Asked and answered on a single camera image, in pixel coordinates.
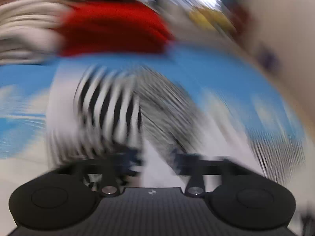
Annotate striped white baby garment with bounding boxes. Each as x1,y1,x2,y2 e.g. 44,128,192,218
46,62,306,190

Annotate blue white patterned bedspread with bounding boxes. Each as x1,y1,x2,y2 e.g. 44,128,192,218
0,42,306,160

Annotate red knitted blanket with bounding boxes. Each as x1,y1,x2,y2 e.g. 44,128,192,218
58,1,173,56

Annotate yellow plush toys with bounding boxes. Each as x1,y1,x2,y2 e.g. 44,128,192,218
188,6,236,32

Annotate folded beige blanket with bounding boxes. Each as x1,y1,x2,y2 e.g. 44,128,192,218
0,0,133,66

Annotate purple wall socket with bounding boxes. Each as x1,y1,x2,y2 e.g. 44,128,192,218
257,44,280,74

